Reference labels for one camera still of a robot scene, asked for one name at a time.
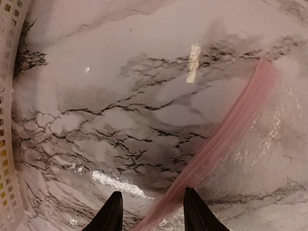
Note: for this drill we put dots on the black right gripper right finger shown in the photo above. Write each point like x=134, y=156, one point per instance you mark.
x=197, y=215

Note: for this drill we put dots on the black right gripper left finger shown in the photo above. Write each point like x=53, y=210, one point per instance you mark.
x=110, y=216

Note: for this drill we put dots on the white perforated plastic basket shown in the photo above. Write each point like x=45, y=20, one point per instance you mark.
x=12, y=17

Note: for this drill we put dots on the clear zip top bag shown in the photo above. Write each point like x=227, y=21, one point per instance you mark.
x=257, y=158

